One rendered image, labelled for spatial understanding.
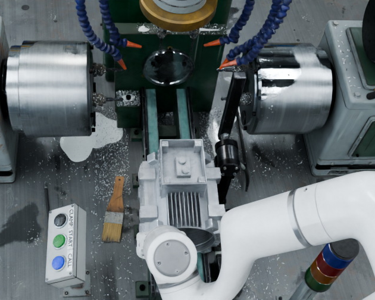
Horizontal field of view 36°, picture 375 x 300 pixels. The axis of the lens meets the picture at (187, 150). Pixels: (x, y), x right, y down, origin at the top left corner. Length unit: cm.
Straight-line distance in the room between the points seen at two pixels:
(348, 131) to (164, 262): 80
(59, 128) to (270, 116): 54
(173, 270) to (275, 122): 67
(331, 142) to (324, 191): 79
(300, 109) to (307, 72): 10
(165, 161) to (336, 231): 58
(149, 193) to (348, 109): 55
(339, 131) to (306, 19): 69
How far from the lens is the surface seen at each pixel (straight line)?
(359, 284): 166
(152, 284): 140
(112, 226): 159
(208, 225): 130
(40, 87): 143
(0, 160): 160
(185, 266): 96
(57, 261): 127
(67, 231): 130
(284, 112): 150
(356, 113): 154
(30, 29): 204
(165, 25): 131
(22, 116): 146
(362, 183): 83
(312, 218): 85
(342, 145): 166
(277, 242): 88
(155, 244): 95
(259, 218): 88
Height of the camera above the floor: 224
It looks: 57 degrees down
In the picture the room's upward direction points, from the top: 10 degrees clockwise
